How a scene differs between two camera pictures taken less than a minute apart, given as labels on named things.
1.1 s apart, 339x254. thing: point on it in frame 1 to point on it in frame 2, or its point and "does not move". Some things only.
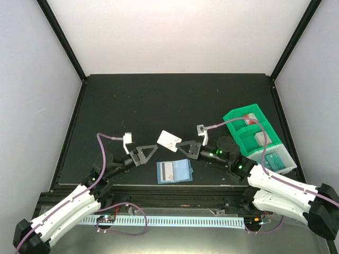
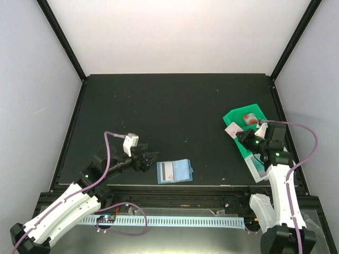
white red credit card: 168,141 to 232,128
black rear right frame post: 304,21 does not move
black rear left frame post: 63,38 does not move
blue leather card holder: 174,171 does not move
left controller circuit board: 106,219 does not move
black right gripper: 194,150 to 244,139
